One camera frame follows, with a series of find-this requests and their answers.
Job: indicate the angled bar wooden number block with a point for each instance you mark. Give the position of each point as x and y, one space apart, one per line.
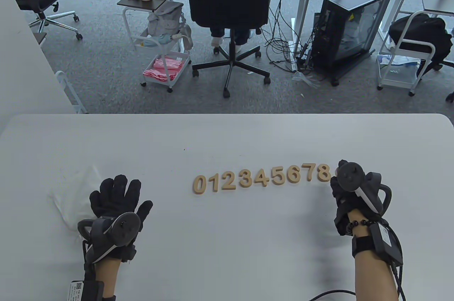
306 167

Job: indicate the straight hooked wooden number block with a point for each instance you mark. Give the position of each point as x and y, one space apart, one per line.
215 184

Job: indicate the curved flat-based wooden number block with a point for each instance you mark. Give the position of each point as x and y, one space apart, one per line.
227 188

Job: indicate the black labelled sensor box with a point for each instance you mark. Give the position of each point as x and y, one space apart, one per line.
85 291
386 244

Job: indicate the double-curved wooden number block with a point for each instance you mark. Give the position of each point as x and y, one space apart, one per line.
248 184

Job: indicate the angular crossed wooden number block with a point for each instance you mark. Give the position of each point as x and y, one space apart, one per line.
264 180

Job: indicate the person's right forearm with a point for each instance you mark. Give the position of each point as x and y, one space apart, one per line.
372 279

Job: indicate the black tracking controller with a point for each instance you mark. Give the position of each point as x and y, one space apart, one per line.
351 175
126 228

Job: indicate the single-loop wooden number block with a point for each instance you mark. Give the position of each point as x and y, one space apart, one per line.
290 176

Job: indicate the light blue packet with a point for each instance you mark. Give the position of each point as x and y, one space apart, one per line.
156 41

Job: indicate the person's right hand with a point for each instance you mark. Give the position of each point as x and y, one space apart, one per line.
342 215

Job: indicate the white metal rack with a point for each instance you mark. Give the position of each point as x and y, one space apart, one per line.
71 93

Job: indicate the pink folded cloth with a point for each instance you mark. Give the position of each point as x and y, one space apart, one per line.
163 68

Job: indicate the white metal cart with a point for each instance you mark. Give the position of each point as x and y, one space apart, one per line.
395 83

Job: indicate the grey backpack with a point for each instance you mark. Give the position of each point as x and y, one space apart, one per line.
165 18

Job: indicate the person's left hand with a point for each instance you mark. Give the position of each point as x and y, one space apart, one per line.
115 195

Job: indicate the black bag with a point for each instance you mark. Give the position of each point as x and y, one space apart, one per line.
415 31

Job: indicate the double-loop wooden number block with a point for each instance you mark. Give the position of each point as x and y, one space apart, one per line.
327 176

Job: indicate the white rolling cart dark top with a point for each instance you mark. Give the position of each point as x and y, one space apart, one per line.
156 3

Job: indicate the white partition panel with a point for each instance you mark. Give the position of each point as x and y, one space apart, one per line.
21 66

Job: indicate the flat-topped curved wooden number block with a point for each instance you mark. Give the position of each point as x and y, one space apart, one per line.
281 180

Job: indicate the person's left forearm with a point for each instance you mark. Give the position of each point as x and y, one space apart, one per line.
106 275

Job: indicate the clear plastic bags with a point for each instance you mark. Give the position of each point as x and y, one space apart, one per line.
400 66

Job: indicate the black computer tower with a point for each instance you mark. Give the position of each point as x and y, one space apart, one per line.
340 24

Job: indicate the clear plastic wrap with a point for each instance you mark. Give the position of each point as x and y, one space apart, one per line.
305 79

